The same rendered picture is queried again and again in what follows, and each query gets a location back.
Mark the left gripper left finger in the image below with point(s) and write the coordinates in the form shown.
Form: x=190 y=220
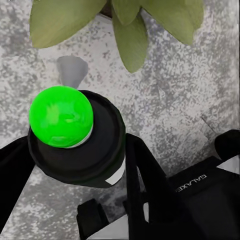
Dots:
x=16 y=166

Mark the insectifuge atomizer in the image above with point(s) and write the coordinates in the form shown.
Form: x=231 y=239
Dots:
x=77 y=137

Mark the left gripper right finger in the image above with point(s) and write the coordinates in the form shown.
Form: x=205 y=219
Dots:
x=174 y=219

